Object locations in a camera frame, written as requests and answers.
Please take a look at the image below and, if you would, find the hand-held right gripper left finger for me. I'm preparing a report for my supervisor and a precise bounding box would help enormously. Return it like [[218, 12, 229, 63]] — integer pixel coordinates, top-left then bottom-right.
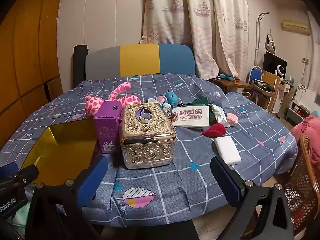
[[25, 154, 110, 240]]

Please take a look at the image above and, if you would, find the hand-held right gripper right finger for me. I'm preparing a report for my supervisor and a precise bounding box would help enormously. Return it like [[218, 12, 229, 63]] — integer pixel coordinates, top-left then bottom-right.
[[210, 155, 294, 240]]

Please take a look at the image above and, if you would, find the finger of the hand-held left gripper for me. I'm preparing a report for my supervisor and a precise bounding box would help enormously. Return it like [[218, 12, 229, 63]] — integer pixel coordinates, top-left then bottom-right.
[[0, 162, 18, 179], [15, 164, 40, 188]]

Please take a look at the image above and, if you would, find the white sponge block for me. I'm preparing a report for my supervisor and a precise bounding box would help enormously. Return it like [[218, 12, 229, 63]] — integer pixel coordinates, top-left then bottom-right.
[[214, 136, 242, 166]]

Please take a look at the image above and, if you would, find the gold storage tray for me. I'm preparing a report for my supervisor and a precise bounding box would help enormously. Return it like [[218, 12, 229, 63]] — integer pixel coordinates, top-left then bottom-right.
[[21, 119, 100, 187]]

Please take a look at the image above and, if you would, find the red plush toy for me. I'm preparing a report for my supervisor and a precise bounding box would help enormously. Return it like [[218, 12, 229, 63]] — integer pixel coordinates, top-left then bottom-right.
[[202, 124, 227, 138]]

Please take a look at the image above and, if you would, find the white plastic bag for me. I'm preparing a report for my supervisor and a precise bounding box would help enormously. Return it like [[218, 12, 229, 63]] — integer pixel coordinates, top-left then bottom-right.
[[210, 104, 228, 127]]

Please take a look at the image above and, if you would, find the white printed tissue packet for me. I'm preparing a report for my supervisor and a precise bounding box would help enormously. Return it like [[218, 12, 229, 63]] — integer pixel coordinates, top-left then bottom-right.
[[172, 105, 210, 128]]

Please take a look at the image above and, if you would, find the green scouring sponge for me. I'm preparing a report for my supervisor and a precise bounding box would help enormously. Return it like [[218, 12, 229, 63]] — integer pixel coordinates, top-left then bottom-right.
[[191, 97, 216, 118]]

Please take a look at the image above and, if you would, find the blue plush toy pink dress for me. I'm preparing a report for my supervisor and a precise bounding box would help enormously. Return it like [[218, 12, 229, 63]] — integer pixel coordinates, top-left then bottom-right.
[[147, 91, 181, 108]]

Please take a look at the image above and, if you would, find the grey checked bedsheet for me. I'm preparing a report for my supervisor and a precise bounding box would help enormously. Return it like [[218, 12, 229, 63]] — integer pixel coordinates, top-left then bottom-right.
[[0, 73, 299, 230]]

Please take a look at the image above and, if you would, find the purple cardboard box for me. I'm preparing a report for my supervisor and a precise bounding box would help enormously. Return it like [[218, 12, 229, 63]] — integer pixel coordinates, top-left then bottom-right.
[[94, 101, 123, 154]]

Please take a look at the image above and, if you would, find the gold embossed tissue box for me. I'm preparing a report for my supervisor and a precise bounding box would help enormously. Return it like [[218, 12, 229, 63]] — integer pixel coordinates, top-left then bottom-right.
[[119, 102, 177, 170]]

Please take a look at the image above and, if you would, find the pink spotted plush toy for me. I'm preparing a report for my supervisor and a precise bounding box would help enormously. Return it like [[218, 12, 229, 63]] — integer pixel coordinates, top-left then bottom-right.
[[84, 81, 142, 117]]

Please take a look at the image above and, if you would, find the wicker chair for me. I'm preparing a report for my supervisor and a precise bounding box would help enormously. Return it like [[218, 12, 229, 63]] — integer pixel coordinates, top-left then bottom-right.
[[284, 133, 320, 230]]

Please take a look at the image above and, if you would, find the pink quilt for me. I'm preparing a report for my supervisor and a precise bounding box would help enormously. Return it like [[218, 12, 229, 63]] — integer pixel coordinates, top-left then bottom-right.
[[291, 114, 320, 165]]

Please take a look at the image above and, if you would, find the wooden side table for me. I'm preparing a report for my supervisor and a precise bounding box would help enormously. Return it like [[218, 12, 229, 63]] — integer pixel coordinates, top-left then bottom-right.
[[209, 77, 253, 93]]

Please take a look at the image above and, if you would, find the dark green tool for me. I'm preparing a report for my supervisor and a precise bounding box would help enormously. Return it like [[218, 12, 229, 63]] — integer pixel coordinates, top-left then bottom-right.
[[251, 79, 275, 92]]

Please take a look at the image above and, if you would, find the blue chair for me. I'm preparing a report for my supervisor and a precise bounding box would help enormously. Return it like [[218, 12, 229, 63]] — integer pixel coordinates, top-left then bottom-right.
[[250, 66, 262, 83]]

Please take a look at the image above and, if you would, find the wooden desk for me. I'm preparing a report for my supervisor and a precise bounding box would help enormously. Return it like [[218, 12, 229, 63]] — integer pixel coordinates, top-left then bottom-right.
[[261, 70, 295, 113]]

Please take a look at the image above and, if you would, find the black rolled mat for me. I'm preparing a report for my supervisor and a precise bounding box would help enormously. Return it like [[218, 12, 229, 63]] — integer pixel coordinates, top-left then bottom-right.
[[73, 44, 88, 88]]

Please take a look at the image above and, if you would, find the wooden wardrobe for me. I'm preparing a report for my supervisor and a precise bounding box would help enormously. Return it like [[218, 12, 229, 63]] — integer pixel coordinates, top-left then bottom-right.
[[0, 0, 63, 140]]

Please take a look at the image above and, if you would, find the black monitor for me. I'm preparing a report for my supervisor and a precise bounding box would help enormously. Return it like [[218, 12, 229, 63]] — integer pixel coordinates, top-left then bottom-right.
[[262, 51, 287, 75]]

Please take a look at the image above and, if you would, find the grey yellow blue headboard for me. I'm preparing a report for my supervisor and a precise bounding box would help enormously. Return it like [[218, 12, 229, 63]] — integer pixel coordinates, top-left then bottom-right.
[[85, 43, 195, 80]]

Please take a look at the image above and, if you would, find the garment steamer stand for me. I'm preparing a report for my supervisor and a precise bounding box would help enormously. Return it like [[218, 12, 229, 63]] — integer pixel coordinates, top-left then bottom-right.
[[254, 12, 276, 67]]

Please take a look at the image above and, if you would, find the white window curtain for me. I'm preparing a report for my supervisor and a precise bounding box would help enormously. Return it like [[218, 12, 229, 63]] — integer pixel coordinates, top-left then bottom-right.
[[306, 10, 320, 93]]

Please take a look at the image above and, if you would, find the ship print curtain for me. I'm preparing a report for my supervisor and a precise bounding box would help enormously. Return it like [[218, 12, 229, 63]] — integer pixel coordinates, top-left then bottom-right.
[[139, 0, 250, 80]]

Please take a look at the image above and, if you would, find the wall air conditioner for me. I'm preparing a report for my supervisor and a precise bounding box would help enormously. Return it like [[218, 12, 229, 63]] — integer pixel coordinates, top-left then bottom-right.
[[280, 19, 312, 36]]

